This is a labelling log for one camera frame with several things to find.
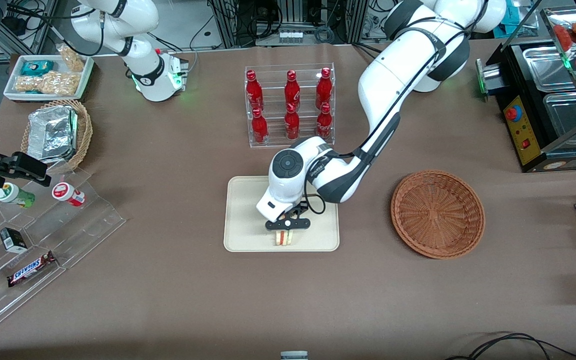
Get teal snack packet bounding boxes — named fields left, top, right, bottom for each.
left=20, top=60, right=55, bottom=77

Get clear acrylic stepped shelf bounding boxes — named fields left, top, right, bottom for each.
left=0, top=167, right=127, bottom=339

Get clear acrylic bottle rack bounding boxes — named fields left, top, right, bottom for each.
left=244, top=62, right=336, bottom=149

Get large clear peanut bag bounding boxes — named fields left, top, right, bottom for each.
left=14, top=70, right=80, bottom=97

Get green yogurt drink bottle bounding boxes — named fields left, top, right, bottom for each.
left=0, top=182, right=36, bottom=209

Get teal paper pack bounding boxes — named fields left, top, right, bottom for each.
left=500, top=0, right=540, bottom=32

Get small black carton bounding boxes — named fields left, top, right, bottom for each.
left=0, top=227, right=29, bottom=254

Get silver foil pack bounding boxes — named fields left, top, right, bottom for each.
left=26, top=105, right=79, bottom=164

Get cream plastic tray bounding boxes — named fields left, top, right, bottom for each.
left=223, top=175, right=340, bottom=253

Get Snickers chocolate bar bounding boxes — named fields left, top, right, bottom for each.
left=7, top=251, right=58, bottom=288

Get steel cylinder with green plate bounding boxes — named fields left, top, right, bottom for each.
left=475, top=58, right=508, bottom=102

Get black floor cable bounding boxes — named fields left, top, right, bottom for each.
left=444, top=332, right=576, bottom=360

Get round brown wicker basket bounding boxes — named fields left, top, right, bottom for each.
left=390, top=170, right=486, bottom=260

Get red yogurt drink bottle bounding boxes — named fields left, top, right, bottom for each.
left=51, top=182, right=87, bottom=208

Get white rectangular snack tray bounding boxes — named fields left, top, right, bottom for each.
left=3, top=54, right=95, bottom=103

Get small clear peanut bag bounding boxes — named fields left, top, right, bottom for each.
left=56, top=43, right=87, bottom=73

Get red cola bottle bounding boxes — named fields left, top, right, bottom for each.
left=251, top=107, right=269, bottom=145
left=246, top=70, right=264, bottom=112
left=315, top=68, right=333, bottom=108
left=284, top=103, right=300, bottom=141
left=316, top=102, right=333, bottom=140
left=284, top=70, right=301, bottom=108

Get white power strip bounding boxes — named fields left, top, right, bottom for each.
left=278, top=29, right=305, bottom=45

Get black food warmer appliance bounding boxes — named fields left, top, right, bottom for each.
left=485, top=6, right=576, bottom=174

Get light wicker basket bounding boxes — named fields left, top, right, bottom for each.
left=20, top=99, right=94, bottom=174

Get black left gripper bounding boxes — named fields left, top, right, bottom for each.
left=265, top=202, right=312, bottom=241

